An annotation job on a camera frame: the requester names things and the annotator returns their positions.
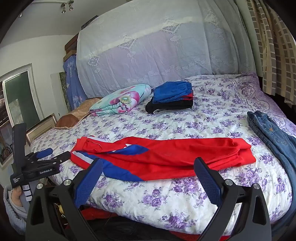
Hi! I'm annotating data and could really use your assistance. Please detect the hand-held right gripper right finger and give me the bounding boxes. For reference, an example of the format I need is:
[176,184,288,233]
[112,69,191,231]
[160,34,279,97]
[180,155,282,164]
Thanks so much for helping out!
[194,157,272,241]

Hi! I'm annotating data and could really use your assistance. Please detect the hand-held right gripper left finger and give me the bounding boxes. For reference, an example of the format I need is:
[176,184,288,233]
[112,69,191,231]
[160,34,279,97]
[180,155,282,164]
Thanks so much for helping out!
[25,158,103,241]

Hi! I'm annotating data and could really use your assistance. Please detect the red pants with blue-white stripe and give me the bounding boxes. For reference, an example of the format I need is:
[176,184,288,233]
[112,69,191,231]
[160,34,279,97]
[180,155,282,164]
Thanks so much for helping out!
[70,136,257,181]

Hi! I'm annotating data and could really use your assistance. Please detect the person's left hand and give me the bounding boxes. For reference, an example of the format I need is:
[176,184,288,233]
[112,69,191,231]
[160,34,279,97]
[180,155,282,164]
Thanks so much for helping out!
[9,188,23,207]

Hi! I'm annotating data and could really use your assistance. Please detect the brown box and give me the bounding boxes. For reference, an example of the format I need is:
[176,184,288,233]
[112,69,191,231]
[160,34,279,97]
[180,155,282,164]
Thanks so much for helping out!
[64,34,80,62]

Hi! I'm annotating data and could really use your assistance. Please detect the purple floral bedspread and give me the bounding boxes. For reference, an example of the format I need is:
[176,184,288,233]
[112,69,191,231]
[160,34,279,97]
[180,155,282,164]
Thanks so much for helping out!
[30,73,296,234]

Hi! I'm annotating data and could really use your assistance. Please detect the blue jeans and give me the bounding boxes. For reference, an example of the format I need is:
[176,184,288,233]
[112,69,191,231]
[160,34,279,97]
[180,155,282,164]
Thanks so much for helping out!
[247,110,296,188]

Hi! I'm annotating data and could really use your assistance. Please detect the checked beige curtain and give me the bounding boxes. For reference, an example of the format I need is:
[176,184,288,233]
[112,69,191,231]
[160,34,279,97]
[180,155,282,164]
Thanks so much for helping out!
[245,0,296,106]

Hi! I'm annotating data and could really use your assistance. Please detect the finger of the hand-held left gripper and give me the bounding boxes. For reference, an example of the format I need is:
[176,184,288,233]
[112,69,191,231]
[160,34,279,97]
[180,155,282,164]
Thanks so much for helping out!
[29,148,54,163]
[38,151,71,166]

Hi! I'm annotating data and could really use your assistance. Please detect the folded black pants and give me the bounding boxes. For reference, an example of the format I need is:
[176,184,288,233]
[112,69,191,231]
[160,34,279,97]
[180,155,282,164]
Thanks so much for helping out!
[145,97,194,114]

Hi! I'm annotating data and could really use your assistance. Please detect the white framed window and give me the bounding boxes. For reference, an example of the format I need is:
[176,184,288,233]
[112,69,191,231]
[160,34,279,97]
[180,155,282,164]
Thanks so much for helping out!
[0,64,44,169]

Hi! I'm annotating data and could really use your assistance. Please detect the folded blue pants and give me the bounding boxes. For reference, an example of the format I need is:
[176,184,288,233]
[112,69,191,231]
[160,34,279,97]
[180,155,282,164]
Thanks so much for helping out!
[152,82,193,104]

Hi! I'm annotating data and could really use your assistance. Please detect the folded grey-white garment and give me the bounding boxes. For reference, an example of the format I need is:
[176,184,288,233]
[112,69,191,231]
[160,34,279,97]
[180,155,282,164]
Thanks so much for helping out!
[153,107,195,115]

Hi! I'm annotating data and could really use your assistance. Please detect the ceiling spot lights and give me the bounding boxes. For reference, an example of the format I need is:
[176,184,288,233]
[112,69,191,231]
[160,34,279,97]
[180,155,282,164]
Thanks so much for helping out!
[60,0,75,14]

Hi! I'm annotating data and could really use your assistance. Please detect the tan and brown pillow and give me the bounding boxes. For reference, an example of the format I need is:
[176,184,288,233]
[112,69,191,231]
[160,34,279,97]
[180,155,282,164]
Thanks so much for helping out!
[55,97,104,130]

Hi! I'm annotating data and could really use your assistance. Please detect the folded floral quilt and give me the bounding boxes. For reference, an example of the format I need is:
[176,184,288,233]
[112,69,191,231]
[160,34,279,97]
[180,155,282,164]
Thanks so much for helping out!
[89,84,152,117]

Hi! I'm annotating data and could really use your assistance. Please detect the white lace curtain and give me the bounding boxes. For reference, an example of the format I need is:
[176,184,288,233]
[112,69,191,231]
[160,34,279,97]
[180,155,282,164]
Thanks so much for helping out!
[76,0,257,98]

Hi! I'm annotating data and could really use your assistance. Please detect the white board with poster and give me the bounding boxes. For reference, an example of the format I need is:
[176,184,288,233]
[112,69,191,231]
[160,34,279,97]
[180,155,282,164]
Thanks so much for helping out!
[51,71,72,112]

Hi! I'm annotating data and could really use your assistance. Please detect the blue printed cloth cover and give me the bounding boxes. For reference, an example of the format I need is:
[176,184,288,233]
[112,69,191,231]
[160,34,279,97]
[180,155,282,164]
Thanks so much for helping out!
[63,54,87,109]

